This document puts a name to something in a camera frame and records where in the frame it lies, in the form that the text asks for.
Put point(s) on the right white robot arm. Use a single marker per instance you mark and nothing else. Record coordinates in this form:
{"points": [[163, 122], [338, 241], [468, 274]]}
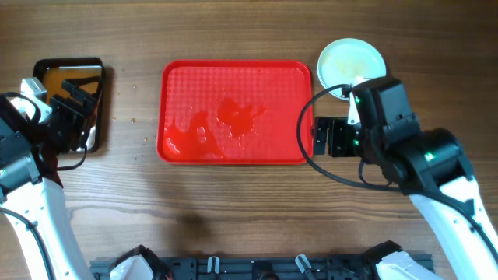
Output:
{"points": [[430, 167]]}

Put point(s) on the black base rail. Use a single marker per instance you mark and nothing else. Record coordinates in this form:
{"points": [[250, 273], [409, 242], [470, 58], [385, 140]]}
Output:
{"points": [[336, 266]]}

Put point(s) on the black water basin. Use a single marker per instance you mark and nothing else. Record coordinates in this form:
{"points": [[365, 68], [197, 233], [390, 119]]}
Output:
{"points": [[52, 71]]}

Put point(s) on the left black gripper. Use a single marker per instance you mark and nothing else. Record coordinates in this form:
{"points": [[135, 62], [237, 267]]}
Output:
{"points": [[61, 104]]}

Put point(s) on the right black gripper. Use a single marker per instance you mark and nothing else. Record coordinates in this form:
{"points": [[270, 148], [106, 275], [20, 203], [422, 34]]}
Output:
{"points": [[336, 125]]}

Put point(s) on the red plastic tray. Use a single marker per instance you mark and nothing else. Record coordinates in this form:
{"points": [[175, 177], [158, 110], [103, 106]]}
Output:
{"points": [[234, 112]]}

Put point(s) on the white plate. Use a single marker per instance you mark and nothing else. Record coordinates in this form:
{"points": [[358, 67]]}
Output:
{"points": [[349, 61]]}

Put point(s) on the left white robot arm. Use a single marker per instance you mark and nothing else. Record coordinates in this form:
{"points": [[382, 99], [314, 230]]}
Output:
{"points": [[37, 126]]}

